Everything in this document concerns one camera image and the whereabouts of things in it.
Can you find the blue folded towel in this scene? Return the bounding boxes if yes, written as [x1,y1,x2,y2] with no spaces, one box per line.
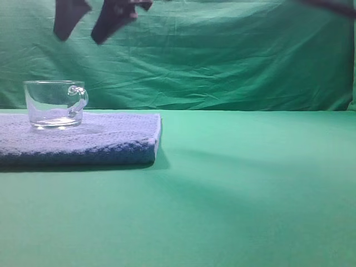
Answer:
[1,112,161,166]

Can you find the green backdrop cloth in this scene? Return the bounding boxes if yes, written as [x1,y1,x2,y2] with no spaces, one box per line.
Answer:
[1,1,355,111]

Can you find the green table cloth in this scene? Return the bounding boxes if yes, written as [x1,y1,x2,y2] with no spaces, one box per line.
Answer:
[1,111,355,266]

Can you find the transparent glass cup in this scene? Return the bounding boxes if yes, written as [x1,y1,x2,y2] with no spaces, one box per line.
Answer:
[23,80,88,129]

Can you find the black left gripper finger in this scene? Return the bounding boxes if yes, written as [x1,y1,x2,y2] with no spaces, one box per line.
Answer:
[91,0,153,45]

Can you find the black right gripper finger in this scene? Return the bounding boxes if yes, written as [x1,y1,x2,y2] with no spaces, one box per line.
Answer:
[53,0,92,41]

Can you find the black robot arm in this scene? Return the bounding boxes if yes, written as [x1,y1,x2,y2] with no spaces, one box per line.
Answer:
[53,0,355,45]

